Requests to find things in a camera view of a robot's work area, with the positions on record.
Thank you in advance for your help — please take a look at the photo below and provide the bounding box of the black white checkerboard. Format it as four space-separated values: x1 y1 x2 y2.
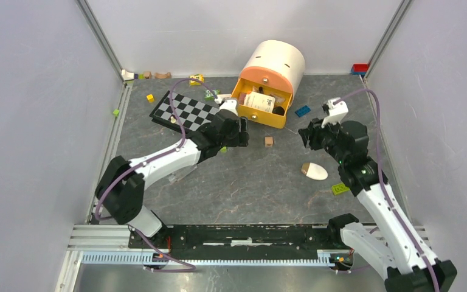
149 91 219 133

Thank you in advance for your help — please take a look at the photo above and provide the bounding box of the white paper sachet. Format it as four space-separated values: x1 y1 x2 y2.
243 91 275 113

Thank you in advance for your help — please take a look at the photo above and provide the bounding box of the cream round drawer cabinet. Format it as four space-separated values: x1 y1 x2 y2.
242 40 305 95

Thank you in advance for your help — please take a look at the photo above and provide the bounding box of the black round cap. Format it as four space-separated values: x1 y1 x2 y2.
272 106 285 116

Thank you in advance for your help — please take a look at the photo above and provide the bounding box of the white gold oval case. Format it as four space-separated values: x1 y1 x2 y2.
301 162 328 181

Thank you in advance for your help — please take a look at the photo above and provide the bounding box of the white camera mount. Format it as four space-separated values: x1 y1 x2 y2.
321 97 348 128
214 97 238 116

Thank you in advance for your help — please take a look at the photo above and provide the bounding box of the small wooden cube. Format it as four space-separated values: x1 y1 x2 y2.
264 136 274 147

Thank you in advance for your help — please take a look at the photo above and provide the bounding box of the red blue brick stack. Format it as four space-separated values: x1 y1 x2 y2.
350 63 369 76

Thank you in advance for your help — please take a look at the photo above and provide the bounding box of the green number block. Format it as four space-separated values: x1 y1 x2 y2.
204 89 220 100

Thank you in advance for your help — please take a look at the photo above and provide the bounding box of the wooden arch block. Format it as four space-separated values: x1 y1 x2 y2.
153 72 172 79

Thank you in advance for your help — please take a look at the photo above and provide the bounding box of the white corner bracket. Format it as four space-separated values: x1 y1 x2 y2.
121 69 136 82

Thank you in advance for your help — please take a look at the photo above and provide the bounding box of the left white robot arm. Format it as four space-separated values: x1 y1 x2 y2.
95 109 249 248

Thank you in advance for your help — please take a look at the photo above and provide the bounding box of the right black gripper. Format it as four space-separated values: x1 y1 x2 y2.
298 114 348 165

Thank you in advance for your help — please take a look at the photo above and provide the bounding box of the clear plastic bottle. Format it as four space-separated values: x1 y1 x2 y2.
168 165 197 184

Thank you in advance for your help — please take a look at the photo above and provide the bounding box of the orange top drawer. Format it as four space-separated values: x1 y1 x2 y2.
240 66 296 94

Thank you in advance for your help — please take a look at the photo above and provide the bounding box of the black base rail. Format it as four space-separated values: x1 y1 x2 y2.
149 224 354 260

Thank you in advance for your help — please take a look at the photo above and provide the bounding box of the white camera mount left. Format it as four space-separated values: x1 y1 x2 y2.
214 97 238 116

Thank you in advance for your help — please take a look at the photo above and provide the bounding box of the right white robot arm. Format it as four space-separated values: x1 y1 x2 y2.
299 119 457 291

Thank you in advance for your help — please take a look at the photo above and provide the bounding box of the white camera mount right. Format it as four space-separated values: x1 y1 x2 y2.
321 97 348 128

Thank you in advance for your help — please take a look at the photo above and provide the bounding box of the green lego brick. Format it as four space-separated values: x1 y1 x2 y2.
331 183 350 195

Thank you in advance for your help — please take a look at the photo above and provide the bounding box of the blue lego brick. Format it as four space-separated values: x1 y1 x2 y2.
295 105 311 117

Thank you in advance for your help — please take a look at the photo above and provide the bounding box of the yellow owl toy block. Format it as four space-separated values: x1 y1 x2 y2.
189 74 204 86

